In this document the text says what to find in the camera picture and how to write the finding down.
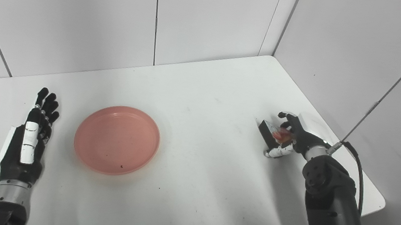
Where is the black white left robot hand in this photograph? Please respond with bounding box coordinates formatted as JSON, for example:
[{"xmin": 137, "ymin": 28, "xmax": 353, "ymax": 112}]
[{"xmin": 0, "ymin": 83, "xmax": 63, "ymax": 189}]

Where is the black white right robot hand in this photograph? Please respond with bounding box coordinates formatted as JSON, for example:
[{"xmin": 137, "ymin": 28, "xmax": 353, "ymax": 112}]
[{"xmin": 263, "ymin": 110, "xmax": 335, "ymax": 166}]

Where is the pink round plate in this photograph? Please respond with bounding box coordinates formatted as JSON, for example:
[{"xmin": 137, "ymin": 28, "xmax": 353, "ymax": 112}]
[{"xmin": 71, "ymin": 101, "xmax": 164, "ymax": 181}]

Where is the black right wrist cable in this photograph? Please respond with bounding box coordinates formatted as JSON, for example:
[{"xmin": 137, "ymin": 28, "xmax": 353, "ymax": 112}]
[{"xmin": 321, "ymin": 139, "xmax": 371, "ymax": 216}]

